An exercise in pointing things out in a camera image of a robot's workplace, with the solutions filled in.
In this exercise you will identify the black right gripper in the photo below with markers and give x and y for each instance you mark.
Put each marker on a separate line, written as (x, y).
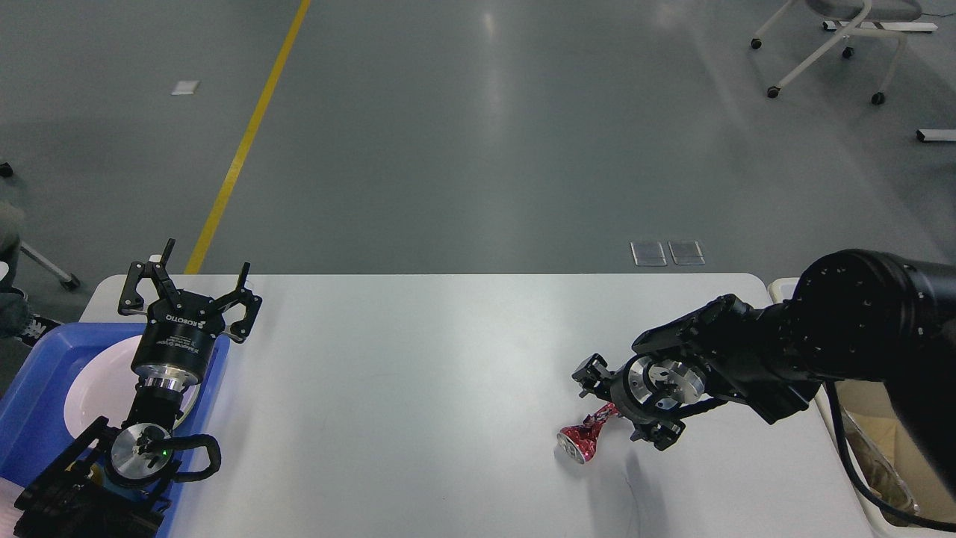
(646, 391)

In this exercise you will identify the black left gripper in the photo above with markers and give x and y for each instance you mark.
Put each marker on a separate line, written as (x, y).
(178, 345)

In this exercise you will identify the red foil wrapper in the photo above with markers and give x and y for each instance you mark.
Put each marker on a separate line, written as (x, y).
(579, 441)

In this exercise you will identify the pink plate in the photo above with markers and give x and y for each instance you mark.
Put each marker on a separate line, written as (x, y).
(104, 387)

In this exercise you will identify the aluminium foil tray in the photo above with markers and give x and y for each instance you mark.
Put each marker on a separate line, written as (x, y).
(875, 469)

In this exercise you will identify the brown paper bag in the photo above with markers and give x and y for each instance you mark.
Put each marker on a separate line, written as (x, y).
(882, 433)

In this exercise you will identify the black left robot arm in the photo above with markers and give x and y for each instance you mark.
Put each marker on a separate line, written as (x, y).
(113, 481)

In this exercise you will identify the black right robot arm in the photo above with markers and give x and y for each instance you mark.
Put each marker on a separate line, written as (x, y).
(855, 315)

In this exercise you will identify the light green plate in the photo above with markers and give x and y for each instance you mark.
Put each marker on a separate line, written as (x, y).
(189, 398)

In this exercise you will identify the white chair leg left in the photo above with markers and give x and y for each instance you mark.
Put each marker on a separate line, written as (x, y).
(68, 281)

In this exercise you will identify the black white sneaker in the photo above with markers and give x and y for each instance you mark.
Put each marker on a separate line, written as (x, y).
(36, 328)

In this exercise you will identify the floor outlet cover left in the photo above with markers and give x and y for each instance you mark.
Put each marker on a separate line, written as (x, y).
(648, 254)

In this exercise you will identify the floor outlet cover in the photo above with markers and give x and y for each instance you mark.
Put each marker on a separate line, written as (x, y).
(648, 254)
(687, 253)

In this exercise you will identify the floor outlet cover right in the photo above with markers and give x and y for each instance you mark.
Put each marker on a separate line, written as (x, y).
(687, 253)

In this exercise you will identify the person's jeans leg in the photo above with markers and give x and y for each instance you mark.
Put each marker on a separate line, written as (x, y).
(15, 312)

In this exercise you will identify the blue plastic tray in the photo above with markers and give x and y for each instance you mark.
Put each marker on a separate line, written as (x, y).
(33, 431)

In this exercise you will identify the beige plastic bin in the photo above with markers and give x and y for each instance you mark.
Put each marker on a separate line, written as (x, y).
(871, 399)

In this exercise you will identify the pink object tray corner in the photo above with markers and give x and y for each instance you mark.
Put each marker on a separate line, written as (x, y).
(9, 514)

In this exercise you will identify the white furniture leg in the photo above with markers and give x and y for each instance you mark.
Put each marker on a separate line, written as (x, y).
(936, 135)

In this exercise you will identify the white office chair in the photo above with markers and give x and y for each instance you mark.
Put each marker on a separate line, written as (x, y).
(868, 19)

